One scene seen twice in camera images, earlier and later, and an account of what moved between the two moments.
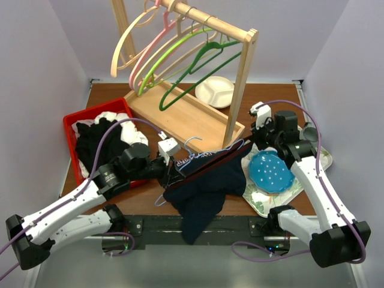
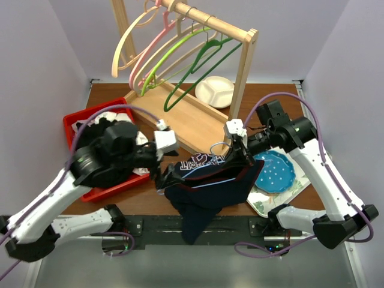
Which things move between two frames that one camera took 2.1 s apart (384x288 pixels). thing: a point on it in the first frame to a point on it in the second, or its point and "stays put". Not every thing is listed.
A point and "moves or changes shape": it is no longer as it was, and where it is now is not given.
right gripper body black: (266, 137) to (258, 143)
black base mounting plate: (254, 231) stays put
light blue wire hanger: (198, 154) moves or changes shape
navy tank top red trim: (211, 177) moves or changes shape
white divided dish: (216, 91) stays put
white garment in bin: (129, 134) stays put
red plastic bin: (119, 105) stays put
